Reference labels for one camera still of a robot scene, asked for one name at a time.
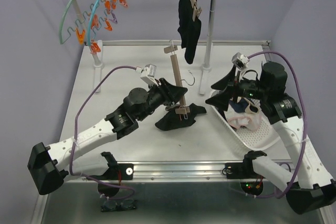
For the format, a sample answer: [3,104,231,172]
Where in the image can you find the pink plastic bag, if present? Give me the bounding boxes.
[224,110,261,132]

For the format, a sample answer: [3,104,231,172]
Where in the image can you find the aluminium mounting rail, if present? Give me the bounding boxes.
[43,158,323,184]

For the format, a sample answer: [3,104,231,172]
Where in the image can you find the blue clip hanger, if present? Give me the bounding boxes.
[86,0,128,54]

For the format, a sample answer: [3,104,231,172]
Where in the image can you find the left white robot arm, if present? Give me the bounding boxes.
[27,78,188,195]

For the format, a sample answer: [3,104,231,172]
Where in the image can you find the white perforated plastic basket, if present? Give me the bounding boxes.
[210,99,280,156]

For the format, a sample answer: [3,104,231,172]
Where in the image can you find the navy underwear beige waistband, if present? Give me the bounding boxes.
[229,98,260,114]

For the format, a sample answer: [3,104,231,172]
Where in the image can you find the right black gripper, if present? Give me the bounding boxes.
[205,64,269,111]

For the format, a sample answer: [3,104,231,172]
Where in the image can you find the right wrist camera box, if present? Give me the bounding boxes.
[232,52,250,77]

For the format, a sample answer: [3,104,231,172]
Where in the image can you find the white clothes rack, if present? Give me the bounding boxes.
[56,0,221,95]

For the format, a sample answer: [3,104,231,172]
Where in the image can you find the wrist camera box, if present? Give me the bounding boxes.
[135,64,158,87]
[232,52,250,77]

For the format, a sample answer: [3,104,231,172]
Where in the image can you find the green clip hanger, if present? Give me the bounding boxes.
[59,0,116,45]

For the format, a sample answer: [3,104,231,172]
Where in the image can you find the black shorts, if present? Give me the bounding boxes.
[155,103,207,131]
[177,0,202,65]

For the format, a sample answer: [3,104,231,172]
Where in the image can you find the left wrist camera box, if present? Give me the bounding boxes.
[135,64,158,87]

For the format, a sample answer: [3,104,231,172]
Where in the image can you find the black eyeglasses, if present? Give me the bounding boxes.
[101,199,137,212]

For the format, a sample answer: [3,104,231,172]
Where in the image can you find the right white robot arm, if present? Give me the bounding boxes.
[206,61,335,214]

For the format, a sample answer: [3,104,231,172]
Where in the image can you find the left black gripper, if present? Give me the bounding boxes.
[136,78,187,122]

